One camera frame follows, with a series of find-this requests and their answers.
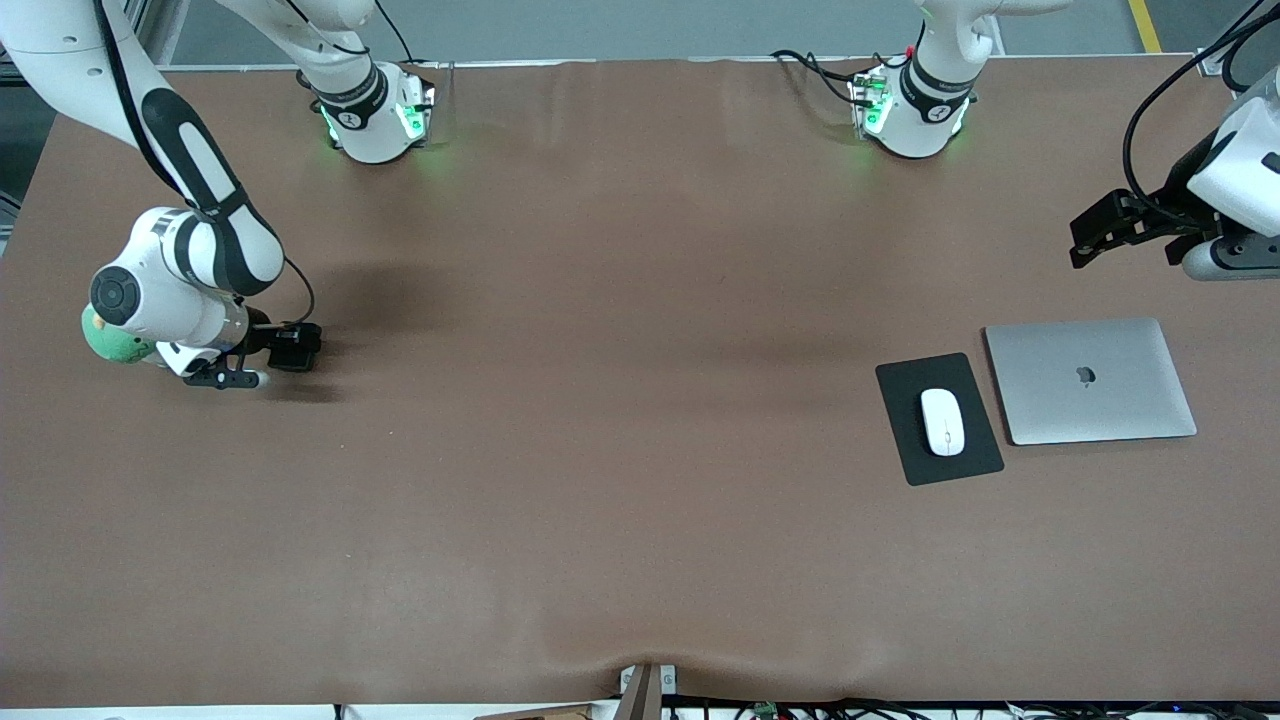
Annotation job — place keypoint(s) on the aluminium profile post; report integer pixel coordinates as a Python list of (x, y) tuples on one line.
[(1215, 62)]

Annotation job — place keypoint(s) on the green dinosaur plush toy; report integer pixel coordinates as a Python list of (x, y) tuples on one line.
[(105, 345)]

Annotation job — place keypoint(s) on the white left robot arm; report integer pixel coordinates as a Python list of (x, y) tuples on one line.
[(930, 110)]

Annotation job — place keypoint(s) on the metal table edge bracket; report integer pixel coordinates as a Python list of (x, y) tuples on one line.
[(640, 695)]

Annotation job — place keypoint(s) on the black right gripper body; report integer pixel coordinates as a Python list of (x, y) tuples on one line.
[(267, 338)]

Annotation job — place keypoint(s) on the aluminium frame structure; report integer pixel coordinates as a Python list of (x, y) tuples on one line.
[(160, 25)]

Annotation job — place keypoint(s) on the black mouse pad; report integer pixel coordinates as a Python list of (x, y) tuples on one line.
[(900, 440)]

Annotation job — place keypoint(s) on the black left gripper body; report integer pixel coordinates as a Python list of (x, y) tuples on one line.
[(1176, 203)]

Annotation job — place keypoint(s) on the white computer mouse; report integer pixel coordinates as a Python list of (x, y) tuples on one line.
[(943, 420)]

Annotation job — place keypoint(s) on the black phone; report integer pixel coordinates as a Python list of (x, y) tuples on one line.
[(298, 350)]

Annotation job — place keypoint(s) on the silver laptop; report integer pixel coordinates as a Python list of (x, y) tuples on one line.
[(1090, 385)]

